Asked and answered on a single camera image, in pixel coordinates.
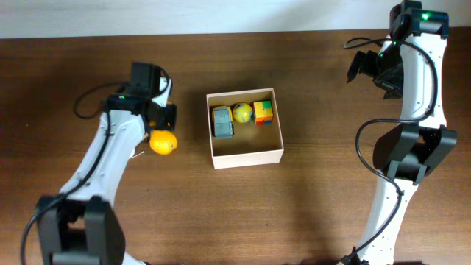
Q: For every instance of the multicoloured puzzle cube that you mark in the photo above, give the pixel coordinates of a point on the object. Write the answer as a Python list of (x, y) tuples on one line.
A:
[(263, 112)]

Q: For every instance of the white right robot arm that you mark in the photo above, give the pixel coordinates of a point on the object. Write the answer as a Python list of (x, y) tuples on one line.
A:
[(407, 67)]

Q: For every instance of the pink cardboard box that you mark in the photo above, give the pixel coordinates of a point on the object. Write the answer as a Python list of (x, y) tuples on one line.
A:
[(251, 144)]

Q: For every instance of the yellow grey toy truck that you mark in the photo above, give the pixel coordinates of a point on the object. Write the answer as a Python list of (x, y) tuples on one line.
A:
[(222, 119)]

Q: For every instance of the yellow one-eyed ball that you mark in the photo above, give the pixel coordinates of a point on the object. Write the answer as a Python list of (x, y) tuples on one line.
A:
[(242, 112)]

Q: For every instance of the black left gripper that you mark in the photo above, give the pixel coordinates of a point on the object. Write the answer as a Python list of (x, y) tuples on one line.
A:
[(171, 121)]

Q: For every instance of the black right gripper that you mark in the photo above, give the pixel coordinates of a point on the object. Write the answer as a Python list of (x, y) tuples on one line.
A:
[(393, 85)]

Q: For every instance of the orange rubber animal toy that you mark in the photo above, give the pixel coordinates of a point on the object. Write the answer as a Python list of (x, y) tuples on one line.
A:
[(162, 142)]

